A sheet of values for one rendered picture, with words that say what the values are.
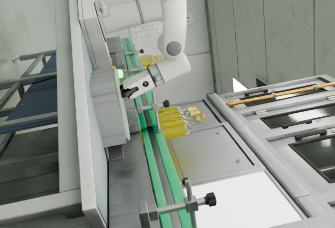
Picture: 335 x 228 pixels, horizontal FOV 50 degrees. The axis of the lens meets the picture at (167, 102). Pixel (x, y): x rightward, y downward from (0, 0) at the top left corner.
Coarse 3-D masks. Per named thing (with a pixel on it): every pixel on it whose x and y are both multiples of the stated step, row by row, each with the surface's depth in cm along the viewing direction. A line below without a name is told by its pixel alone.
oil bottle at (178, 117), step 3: (168, 117) 158; (171, 117) 158; (174, 117) 157; (177, 117) 157; (180, 117) 156; (183, 117) 156; (159, 120) 157; (162, 120) 156; (165, 120) 156; (168, 120) 155; (171, 120) 155; (174, 120) 155; (162, 123) 154
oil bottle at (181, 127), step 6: (180, 120) 153; (186, 120) 153; (162, 126) 150; (168, 126) 149; (174, 126) 149; (180, 126) 149; (186, 126) 150; (168, 132) 149; (174, 132) 150; (180, 132) 150; (186, 132) 151; (168, 138) 150
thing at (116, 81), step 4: (116, 68) 126; (116, 72) 120; (116, 76) 116; (116, 80) 113; (116, 84) 113; (116, 88) 114; (116, 92) 114; (120, 92) 114; (120, 96) 114; (120, 100) 114; (120, 104) 115; (120, 108) 116; (124, 108) 133; (124, 112) 116; (124, 116) 116; (124, 120) 117; (124, 124) 117; (124, 128) 119; (128, 128) 129; (128, 132) 119; (128, 136) 119; (128, 140) 121
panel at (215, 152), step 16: (208, 128) 177; (224, 128) 176; (176, 144) 166; (192, 144) 164; (208, 144) 162; (224, 144) 160; (240, 144) 156; (176, 160) 151; (192, 160) 151; (208, 160) 149; (224, 160) 147; (240, 160) 145; (256, 160) 142; (192, 176) 139; (208, 176) 137; (224, 176) 135; (240, 176) 134; (272, 176) 131
